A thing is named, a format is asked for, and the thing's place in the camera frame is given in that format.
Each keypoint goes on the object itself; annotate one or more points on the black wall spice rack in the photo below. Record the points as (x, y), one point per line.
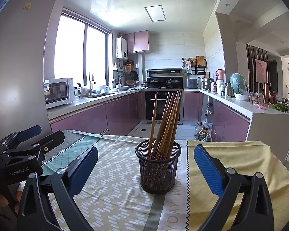
(195, 65)

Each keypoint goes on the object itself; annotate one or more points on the pink lower kitchen cabinets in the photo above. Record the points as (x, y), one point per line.
(122, 112)

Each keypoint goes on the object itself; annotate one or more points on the pink thermos kettle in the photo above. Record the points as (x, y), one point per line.
(220, 74)

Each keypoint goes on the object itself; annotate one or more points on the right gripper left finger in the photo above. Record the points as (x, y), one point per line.
(35, 211)

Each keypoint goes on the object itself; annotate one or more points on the chopstick in holder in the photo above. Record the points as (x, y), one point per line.
(168, 124)
(174, 129)
(162, 126)
(152, 127)

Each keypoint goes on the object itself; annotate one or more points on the black mesh utensil holder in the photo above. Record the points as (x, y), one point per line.
(157, 176)

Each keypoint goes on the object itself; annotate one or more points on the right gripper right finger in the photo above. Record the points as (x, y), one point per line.
(255, 212)

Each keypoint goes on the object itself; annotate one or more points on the stove hood with pots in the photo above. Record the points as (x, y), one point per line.
(164, 78)

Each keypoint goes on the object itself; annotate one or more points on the silver rice cooker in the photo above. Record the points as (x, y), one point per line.
(191, 83)

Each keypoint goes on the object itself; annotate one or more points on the green vegetable plastic bag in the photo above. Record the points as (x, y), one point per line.
(203, 131)

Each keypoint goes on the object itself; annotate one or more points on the white water heater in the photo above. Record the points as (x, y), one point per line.
(121, 48)

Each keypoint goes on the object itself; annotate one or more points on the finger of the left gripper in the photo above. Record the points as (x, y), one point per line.
(29, 133)
(49, 143)

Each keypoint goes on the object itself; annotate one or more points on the steel stock pot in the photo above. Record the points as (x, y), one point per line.
(206, 83)

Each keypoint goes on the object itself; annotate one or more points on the white microwave oven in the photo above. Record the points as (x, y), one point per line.
(58, 92)

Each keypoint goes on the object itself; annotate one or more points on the ceiling light panel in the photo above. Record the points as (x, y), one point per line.
(155, 13)

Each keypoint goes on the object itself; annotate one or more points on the pink wall painting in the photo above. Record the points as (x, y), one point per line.
(261, 71)

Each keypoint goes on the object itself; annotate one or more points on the pink upper cabinet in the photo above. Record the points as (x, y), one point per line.
(137, 41)

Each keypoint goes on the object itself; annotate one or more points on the left hand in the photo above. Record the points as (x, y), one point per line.
(17, 195)

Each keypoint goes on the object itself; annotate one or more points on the patterned beige green tablecloth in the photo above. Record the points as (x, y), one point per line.
(112, 198)

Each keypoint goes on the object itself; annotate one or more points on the yellow cloth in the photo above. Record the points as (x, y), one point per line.
(246, 158)

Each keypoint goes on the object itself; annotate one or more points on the wooden chopstick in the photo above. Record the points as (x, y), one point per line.
(169, 128)
(158, 155)

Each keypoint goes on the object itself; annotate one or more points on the green vegetables on counter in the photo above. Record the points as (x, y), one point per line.
(281, 107)

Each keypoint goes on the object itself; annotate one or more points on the black built-in oven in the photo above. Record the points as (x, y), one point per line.
(149, 99)

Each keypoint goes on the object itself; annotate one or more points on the grey refrigerator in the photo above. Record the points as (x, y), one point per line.
(23, 29)

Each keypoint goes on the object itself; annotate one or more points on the teal round appliance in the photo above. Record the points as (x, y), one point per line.
(238, 83)

